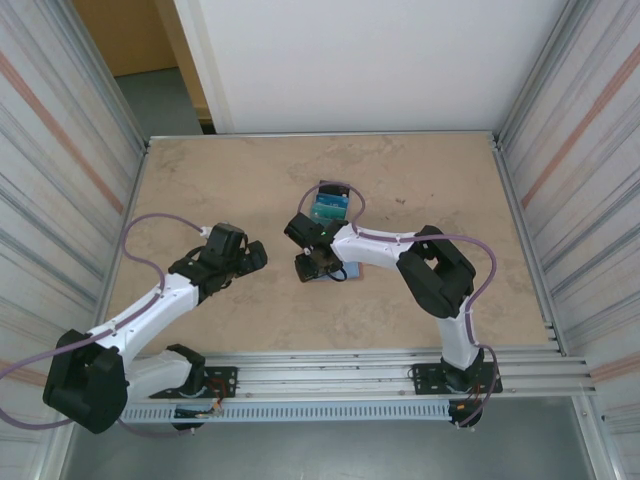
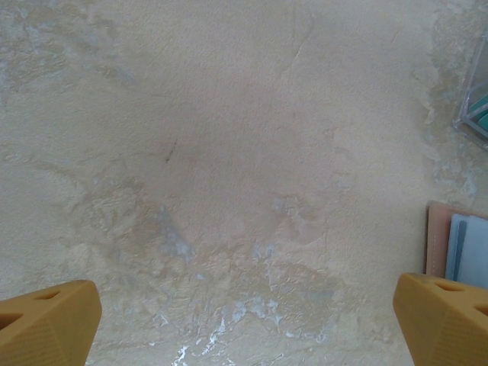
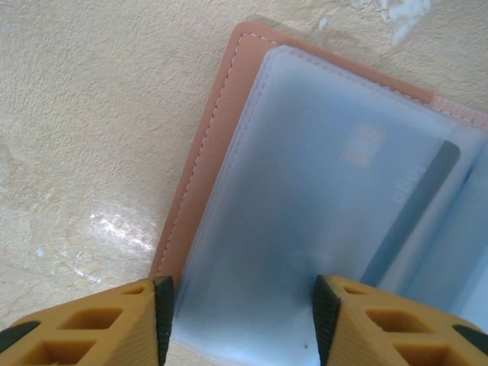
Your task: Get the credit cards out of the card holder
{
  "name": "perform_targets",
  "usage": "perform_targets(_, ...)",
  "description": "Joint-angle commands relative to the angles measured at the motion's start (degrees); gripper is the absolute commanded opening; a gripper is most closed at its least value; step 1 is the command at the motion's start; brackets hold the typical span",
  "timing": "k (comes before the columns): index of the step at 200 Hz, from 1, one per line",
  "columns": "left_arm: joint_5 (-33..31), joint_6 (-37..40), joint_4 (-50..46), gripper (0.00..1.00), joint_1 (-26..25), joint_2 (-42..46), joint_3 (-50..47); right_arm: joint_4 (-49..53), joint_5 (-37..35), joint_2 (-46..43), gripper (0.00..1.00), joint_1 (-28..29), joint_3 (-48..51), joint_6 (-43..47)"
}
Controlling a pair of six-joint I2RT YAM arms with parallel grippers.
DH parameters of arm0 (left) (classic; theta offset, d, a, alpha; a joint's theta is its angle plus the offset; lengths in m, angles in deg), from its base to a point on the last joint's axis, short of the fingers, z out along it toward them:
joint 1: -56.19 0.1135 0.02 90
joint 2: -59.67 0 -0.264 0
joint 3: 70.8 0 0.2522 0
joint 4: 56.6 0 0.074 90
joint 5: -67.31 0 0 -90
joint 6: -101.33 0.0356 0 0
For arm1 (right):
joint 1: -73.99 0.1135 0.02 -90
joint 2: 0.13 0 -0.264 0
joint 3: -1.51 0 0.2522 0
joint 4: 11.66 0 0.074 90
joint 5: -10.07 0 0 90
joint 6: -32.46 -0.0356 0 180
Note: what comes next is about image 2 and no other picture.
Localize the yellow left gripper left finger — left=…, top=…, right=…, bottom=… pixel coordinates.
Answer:
left=0, top=279, right=103, bottom=366

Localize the teal and black box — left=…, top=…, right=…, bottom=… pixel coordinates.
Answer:
left=452, top=36, right=488, bottom=152

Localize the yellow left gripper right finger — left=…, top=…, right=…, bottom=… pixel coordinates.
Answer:
left=393, top=271, right=488, bottom=366

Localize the teal credit card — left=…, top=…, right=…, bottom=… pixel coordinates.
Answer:
left=468, top=93, right=488, bottom=139

